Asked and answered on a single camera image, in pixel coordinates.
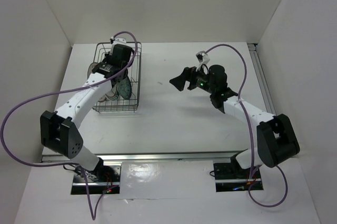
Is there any purple cable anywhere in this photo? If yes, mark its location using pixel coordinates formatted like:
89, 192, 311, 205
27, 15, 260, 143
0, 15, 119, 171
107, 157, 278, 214
204, 44, 289, 208
1, 31, 139, 221

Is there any aluminium rail front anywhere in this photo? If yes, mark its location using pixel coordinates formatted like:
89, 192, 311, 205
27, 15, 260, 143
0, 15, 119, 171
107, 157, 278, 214
41, 150, 264, 163

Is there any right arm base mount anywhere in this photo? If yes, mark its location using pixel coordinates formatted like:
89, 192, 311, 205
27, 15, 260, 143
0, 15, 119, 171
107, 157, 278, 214
209, 153, 263, 192

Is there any orange sunburst plate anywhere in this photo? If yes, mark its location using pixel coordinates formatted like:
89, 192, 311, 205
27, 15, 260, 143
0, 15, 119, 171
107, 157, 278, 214
87, 62, 102, 78

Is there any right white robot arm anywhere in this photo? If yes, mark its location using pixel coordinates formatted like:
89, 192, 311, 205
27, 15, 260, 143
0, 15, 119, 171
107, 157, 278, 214
170, 65, 300, 178

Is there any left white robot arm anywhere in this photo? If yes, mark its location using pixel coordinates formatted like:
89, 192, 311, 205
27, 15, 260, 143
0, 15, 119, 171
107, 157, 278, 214
40, 42, 134, 181

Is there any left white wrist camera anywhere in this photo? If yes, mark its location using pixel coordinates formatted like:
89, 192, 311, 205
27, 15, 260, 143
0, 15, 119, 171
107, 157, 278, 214
110, 37, 129, 52

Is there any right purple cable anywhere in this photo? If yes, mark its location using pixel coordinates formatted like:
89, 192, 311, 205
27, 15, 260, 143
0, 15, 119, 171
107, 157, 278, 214
204, 44, 289, 208

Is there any blue patterned plate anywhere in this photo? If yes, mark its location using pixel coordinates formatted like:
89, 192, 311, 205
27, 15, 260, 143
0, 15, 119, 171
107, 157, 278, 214
116, 76, 132, 100

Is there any grey wire dish rack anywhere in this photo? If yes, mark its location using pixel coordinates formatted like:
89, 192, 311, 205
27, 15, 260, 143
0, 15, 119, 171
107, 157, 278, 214
93, 42, 142, 113

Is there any aluminium rail right side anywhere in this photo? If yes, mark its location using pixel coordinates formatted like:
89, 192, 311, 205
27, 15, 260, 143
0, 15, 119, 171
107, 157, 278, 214
247, 42, 290, 158

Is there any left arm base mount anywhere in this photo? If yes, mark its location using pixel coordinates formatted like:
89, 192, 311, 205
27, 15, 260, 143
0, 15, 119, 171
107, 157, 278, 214
63, 164, 122, 195

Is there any aluminium rail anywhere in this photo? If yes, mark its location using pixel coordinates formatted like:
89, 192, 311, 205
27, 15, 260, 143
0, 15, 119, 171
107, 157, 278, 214
41, 150, 264, 163
247, 42, 290, 158

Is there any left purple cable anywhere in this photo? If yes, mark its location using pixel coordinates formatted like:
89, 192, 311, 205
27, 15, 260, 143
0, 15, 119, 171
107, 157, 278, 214
1, 31, 139, 221

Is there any teal red rimmed plate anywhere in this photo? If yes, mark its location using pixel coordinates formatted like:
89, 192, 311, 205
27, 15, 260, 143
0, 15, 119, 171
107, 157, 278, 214
99, 86, 120, 102

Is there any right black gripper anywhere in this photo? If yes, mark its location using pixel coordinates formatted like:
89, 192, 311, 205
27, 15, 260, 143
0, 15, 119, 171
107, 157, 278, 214
170, 63, 215, 94

